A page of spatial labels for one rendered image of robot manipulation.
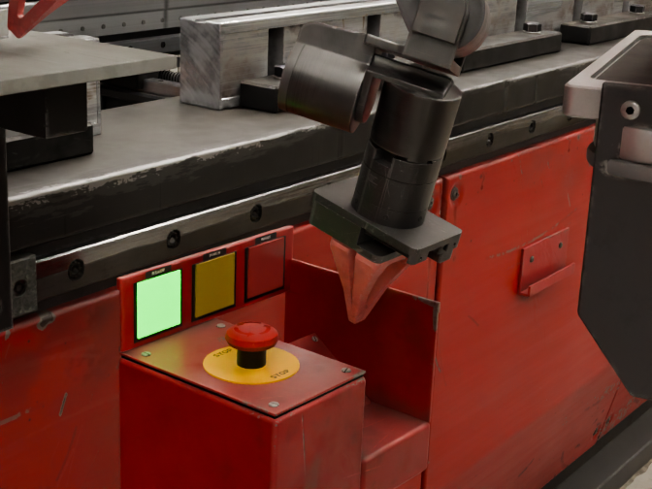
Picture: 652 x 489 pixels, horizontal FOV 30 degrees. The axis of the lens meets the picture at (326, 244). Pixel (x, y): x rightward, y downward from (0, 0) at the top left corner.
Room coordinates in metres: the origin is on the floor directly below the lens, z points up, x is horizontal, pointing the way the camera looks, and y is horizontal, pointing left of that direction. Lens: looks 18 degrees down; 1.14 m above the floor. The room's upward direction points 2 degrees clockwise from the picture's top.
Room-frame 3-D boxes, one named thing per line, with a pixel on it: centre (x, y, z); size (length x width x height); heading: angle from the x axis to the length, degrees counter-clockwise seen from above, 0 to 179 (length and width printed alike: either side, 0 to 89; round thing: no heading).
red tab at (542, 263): (1.72, -0.33, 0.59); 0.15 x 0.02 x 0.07; 144
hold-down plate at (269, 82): (1.44, -0.01, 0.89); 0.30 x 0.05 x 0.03; 144
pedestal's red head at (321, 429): (0.88, 0.03, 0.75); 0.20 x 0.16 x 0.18; 142
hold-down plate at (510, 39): (1.77, -0.24, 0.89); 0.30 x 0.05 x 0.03; 144
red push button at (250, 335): (0.84, 0.05, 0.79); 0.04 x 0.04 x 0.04
